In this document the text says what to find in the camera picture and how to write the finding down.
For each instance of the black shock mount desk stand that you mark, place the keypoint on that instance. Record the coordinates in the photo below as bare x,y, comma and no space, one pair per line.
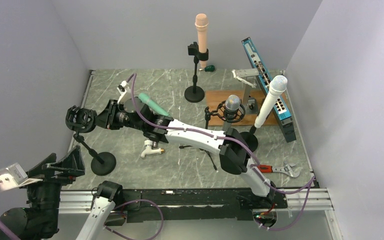
82,121

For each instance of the black tripod shock mount stand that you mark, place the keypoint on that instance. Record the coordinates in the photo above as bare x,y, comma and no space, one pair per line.
229,144

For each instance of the red handled adjustable wrench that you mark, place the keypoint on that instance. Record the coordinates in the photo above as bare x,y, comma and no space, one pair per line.
287,169

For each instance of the white and chrome faucet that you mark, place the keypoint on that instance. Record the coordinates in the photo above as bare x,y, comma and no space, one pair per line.
150,148

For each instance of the blue network switch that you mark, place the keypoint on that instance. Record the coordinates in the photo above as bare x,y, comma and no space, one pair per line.
281,111

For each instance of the white microphone silver grille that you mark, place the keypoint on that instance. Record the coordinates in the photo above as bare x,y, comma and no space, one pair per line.
276,87

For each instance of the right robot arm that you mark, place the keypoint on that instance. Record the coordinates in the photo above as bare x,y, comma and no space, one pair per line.
166,129

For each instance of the grey condenser microphone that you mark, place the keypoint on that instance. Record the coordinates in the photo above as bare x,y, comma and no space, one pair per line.
231,107

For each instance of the wooden board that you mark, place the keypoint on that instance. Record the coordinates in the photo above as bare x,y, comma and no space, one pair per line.
215,97

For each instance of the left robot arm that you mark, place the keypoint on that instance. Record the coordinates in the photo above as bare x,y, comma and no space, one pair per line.
40,220

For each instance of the metal bracket on post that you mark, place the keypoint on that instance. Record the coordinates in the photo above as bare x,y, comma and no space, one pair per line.
249,78

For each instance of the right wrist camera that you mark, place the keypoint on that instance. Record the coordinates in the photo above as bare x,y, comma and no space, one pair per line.
124,91

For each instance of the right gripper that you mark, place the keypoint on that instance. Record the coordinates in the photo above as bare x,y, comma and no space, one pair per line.
107,114

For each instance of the black round base clip stand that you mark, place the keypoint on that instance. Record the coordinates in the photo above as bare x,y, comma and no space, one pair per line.
194,93

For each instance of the mint green microphone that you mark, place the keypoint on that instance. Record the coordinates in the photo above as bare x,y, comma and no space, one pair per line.
146,99

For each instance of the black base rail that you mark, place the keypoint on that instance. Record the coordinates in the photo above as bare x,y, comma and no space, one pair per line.
193,204

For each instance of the green handled screwdriver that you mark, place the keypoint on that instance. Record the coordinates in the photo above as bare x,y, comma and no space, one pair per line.
209,68

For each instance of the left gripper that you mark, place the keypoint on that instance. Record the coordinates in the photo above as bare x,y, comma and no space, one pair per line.
72,163

